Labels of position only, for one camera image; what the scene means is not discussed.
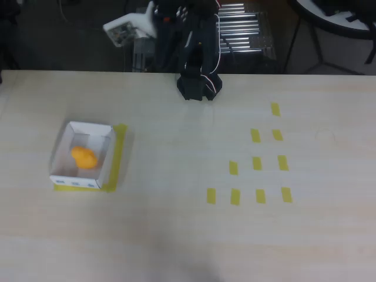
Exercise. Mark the black bag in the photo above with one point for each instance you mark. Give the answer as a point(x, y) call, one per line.
point(364, 11)

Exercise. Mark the round white table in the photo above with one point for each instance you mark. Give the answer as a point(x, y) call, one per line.
point(337, 23)

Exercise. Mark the yellow tape strip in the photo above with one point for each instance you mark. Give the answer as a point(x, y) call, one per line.
point(275, 109)
point(211, 196)
point(283, 163)
point(233, 168)
point(255, 135)
point(277, 135)
point(286, 195)
point(257, 163)
point(235, 196)
point(260, 196)

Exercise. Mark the white cardboard box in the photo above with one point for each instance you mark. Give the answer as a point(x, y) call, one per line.
point(61, 152)

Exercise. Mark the orange rubber duck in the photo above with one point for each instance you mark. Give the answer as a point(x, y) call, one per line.
point(85, 158)

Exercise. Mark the black table stand legs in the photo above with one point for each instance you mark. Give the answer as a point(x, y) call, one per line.
point(318, 47)

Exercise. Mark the yellow L-shaped tape marking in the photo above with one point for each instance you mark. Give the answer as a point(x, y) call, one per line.
point(119, 152)

